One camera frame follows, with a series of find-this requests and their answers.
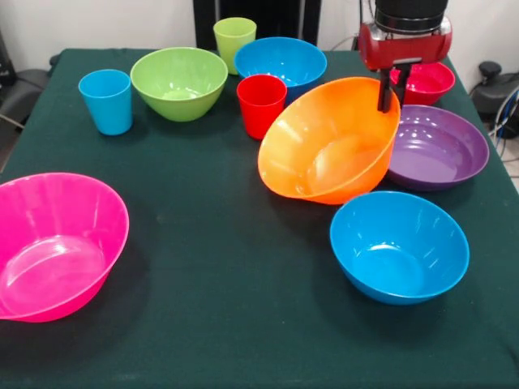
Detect large pink bowl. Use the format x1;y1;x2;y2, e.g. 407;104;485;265
0;172;131;324

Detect orange bowl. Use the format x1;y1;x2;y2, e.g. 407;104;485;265
257;76;401;206

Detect blue bowl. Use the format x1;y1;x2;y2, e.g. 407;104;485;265
328;190;470;306
234;36;328;110

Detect green cup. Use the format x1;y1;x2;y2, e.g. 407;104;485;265
212;17;258;76

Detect dark green tablecloth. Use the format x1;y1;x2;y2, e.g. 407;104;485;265
0;47;519;389

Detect small pink-red bowl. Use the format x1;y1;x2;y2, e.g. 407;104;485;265
389;61;457;106

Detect blue cup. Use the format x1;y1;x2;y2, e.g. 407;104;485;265
78;69;134;136

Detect tangled cables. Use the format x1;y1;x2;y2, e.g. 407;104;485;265
488;89;519;163

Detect green bowl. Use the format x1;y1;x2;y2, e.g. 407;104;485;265
130;46;229;123

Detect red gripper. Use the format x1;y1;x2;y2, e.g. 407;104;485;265
358;18;453;113

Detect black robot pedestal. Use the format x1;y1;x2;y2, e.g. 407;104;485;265
193;0;322;52

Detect purple bowl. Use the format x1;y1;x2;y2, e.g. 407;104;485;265
387;104;491;192

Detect red cup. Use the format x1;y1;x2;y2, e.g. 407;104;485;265
236;74;289;141

